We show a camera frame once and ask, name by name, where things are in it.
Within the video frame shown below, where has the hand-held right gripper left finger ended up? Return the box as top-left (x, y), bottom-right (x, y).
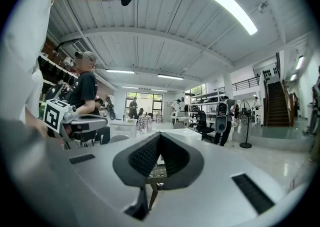
top-left (65, 132), bottom-right (161, 227)

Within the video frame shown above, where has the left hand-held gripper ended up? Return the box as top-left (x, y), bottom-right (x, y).
top-left (43, 98), bottom-right (109, 149)

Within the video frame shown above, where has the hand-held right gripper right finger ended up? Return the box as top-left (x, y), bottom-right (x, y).
top-left (149, 132), bottom-right (288, 227)

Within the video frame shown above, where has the person's left forearm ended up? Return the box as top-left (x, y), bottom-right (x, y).
top-left (24, 107), bottom-right (49, 139)

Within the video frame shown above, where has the large white table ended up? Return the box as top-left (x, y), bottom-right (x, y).
top-left (108, 118), bottom-right (138, 138)

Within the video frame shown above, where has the large black-framed window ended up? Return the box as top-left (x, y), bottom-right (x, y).
top-left (125, 91), bottom-right (164, 120)

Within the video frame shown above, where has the table with chequered cloth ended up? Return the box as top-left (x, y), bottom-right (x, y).
top-left (138, 115), bottom-right (153, 131)

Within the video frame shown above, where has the grey hard case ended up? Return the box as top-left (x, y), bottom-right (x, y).
top-left (215, 115), bottom-right (228, 133)

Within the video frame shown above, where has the white air conditioner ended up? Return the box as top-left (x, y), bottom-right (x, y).
top-left (61, 38), bottom-right (89, 58)

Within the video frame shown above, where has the black office chair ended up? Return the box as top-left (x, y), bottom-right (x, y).
top-left (195, 110), bottom-right (216, 142)

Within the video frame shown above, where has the small white table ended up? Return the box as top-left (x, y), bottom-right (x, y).
top-left (170, 115), bottom-right (190, 130)

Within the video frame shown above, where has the black red backpack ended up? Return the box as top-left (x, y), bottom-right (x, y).
top-left (216, 99), bottom-right (230, 117)

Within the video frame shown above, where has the black standing fan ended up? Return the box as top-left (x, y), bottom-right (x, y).
top-left (238, 99), bottom-right (253, 149)

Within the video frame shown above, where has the white metal storage rack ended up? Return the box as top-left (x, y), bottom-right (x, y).
top-left (187, 87), bottom-right (227, 122)

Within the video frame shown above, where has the person's white shirt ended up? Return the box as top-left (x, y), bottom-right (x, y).
top-left (0, 0), bottom-right (60, 127)

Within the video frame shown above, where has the small black-framed window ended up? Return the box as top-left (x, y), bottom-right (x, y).
top-left (191, 82), bottom-right (208, 96)

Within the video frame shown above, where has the dark wooden staircase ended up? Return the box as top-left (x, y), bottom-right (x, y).
top-left (263, 80), bottom-right (296, 128)

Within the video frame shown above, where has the black mezzanine railing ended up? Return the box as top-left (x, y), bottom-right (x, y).
top-left (231, 75), bottom-right (261, 92)

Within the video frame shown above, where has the row of black hanging items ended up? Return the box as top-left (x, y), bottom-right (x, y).
top-left (262, 67), bottom-right (280, 82)

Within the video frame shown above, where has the black stair railing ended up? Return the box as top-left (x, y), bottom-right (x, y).
top-left (275, 52), bottom-right (281, 82)

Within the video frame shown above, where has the round ceiling sensor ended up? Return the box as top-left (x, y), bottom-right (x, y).
top-left (258, 0), bottom-right (270, 14)

